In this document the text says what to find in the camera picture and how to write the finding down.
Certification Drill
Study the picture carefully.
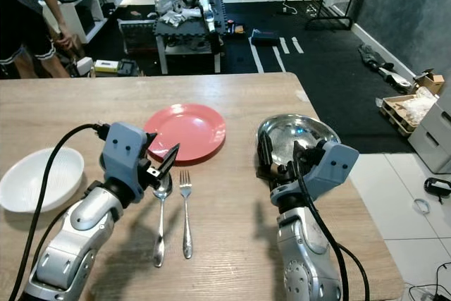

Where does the white drawer cabinet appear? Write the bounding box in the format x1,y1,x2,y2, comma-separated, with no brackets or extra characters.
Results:
408,88,451,176

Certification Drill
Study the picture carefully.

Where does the small black gadget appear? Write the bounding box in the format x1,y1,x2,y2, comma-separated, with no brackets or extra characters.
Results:
424,177,451,200

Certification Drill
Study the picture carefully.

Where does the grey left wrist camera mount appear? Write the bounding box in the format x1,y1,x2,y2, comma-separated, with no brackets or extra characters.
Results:
100,122,158,201

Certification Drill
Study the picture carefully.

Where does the person in black shorts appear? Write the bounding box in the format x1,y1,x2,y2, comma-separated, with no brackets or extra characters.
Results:
0,0,76,80

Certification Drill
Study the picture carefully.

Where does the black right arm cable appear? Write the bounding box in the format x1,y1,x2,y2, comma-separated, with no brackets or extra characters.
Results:
295,164,371,301

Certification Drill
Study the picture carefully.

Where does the flat cardboard tray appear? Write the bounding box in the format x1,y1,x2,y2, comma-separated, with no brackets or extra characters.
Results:
378,92,442,138

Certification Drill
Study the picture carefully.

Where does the pink round plate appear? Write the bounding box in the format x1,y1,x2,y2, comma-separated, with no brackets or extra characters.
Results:
143,104,226,164

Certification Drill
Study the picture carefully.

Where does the low white-legged bench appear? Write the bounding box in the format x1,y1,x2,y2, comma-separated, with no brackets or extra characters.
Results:
153,0,231,75

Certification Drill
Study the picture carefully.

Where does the yellow and white box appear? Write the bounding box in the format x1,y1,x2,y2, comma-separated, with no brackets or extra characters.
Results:
92,59,120,75

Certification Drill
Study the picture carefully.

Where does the black and white floor tool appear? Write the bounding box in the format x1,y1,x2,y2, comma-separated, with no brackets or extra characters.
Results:
357,43,418,95

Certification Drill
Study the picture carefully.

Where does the white bowl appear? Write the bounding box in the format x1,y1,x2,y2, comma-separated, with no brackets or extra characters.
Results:
0,147,85,214

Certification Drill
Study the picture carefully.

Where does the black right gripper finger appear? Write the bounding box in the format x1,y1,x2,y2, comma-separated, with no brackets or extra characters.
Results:
259,132,278,176
293,142,317,179

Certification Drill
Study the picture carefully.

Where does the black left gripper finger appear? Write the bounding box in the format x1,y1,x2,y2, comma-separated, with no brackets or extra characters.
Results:
154,144,181,176

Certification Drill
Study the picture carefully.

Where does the steel spoon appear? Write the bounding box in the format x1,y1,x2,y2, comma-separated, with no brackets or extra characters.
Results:
152,173,173,269

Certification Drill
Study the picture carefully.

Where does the shiny steel bowl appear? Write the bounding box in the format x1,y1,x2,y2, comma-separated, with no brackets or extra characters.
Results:
256,113,343,172

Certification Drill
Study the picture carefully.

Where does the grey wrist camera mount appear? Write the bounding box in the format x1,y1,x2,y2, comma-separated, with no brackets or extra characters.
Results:
100,122,158,201
295,141,361,208

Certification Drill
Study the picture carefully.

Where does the steel fork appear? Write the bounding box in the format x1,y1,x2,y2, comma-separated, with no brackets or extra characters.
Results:
178,169,195,260

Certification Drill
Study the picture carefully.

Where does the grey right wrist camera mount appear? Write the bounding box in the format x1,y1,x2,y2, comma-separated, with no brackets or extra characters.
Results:
295,141,361,208

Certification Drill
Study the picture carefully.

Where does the flat black box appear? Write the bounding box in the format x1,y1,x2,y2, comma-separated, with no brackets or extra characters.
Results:
249,27,283,45

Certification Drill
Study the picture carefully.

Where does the small cardboard box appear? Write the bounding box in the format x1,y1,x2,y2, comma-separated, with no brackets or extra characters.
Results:
414,69,445,94

